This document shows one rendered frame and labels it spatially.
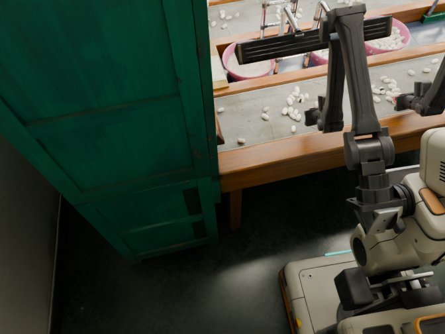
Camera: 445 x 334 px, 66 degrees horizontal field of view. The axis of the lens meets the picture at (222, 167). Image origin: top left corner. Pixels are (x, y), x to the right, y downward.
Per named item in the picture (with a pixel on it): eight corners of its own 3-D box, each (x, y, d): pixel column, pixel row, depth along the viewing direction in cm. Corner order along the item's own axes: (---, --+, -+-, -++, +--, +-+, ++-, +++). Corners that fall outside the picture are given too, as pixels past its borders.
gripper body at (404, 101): (394, 96, 148) (405, 98, 141) (416, 91, 149) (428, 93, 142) (394, 111, 150) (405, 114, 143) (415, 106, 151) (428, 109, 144)
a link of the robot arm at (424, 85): (420, 115, 132) (444, 112, 132) (422, 85, 128) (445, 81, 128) (405, 109, 144) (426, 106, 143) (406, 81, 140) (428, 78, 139)
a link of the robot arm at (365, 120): (328, -7, 86) (369, -14, 85) (318, 19, 100) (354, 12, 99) (354, 170, 84) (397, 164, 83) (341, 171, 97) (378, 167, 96)
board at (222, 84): (229, 87, 162) (229, 85, 161) (198, 93, 161) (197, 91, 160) (214, 41, 179) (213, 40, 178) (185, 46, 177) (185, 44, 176)
